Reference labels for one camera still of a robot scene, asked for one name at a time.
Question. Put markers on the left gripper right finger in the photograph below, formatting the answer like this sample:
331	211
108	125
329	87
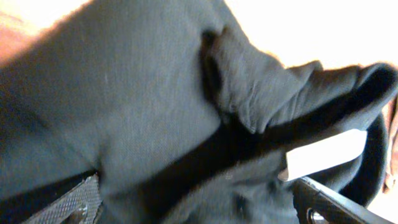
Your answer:
316	203

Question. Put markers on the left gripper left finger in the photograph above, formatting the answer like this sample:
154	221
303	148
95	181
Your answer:
81	205

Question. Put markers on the black t-shirt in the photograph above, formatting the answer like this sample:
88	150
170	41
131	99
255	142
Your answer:
179	115

